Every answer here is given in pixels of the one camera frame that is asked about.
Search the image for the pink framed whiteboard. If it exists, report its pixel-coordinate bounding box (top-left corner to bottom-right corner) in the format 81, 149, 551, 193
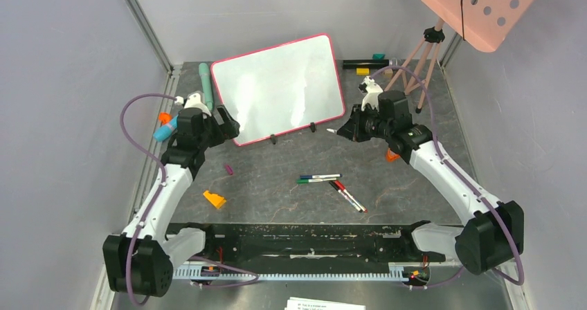
210, 33, 346, 146

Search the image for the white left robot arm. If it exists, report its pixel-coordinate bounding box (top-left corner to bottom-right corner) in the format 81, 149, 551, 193
102, 105, 240, 297

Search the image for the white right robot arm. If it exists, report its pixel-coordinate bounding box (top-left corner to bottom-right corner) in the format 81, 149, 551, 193
335, 91, 524, 275

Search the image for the blue whiteboard marker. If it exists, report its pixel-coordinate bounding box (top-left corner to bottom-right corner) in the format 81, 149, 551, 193
300, 174, 342, 179

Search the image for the red whiteboard marker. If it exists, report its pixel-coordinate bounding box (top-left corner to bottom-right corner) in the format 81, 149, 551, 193
334, 180, 368, 213

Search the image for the black whiteboard marker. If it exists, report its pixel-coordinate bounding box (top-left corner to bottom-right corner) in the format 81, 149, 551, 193
328, 181, 363, 212

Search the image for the green whiteboard marker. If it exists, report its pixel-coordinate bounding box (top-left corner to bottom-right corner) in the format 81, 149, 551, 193
296, 178, 338, 184

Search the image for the orange small toy piece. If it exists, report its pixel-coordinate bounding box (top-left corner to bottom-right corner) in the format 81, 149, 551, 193
158, 112, 173, 125

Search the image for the blue toy marker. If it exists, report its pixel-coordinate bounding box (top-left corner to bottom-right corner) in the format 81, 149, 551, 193
153, 116, 177, 142

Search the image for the orange semicircle toy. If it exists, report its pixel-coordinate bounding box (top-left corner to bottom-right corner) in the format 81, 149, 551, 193
386, 149, 401, 162

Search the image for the yellow block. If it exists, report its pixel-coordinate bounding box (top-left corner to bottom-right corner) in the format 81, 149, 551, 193
356, 68, 370, 76

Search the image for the teal green toy microphone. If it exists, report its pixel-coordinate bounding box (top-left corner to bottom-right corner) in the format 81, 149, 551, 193
198, 62, 214, 111

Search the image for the pink tripod stand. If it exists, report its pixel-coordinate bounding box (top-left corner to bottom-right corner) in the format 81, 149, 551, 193
384, 17, 445, 95

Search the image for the black cylinder flashlight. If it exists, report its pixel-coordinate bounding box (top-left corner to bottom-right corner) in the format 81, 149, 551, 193
342, 59, 393, 69

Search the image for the teal block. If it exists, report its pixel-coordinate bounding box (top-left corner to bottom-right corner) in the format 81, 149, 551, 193
372, 53, 386, 60

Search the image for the orange wedge block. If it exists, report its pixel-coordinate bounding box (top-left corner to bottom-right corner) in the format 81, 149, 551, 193
203, 190, 226, 209

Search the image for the pink perforated music stand tray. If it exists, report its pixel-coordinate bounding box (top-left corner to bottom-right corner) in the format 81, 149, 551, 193
420, 0, 535, 53

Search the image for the white printed paper sheet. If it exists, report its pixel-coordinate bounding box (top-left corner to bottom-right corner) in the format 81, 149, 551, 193
285, 297, 366, 310

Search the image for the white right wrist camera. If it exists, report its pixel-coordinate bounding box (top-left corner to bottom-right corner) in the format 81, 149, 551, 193
359, 76, 383, 111

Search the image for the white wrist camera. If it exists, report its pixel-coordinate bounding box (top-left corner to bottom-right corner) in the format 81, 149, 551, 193
174, 91, 212, 116
359, 76, 383, 111

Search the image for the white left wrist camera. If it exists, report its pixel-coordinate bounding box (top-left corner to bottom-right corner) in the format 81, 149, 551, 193
174, 91, 212, 116

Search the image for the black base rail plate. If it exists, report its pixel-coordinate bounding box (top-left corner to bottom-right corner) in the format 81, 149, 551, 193
168, 223, 446, 275

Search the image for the white comb cable duct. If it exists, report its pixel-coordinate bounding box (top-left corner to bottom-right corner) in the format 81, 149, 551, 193
172, 262, 409, 282

